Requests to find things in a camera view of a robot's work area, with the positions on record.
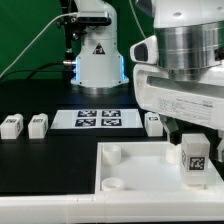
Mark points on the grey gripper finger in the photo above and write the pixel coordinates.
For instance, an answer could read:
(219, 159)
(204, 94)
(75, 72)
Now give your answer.
(220, 147)

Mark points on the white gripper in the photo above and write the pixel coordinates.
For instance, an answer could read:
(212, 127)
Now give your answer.
(200, 102)

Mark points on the white square table top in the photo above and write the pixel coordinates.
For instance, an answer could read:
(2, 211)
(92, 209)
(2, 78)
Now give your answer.
(142, 166)

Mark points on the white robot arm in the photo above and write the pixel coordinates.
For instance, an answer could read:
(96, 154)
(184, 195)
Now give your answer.
(179, 70)

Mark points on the white L-shaped obstacle fence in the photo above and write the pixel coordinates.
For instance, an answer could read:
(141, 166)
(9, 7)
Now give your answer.
(114, 204)

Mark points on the white marker base plate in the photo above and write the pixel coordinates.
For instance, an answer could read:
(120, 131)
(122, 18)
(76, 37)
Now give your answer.
(97, 118)

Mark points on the grey depth camera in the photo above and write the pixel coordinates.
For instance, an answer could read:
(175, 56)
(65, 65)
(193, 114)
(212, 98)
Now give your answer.
(93, 18)

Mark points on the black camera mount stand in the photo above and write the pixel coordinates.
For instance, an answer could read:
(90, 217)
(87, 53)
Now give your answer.
(73, 30)

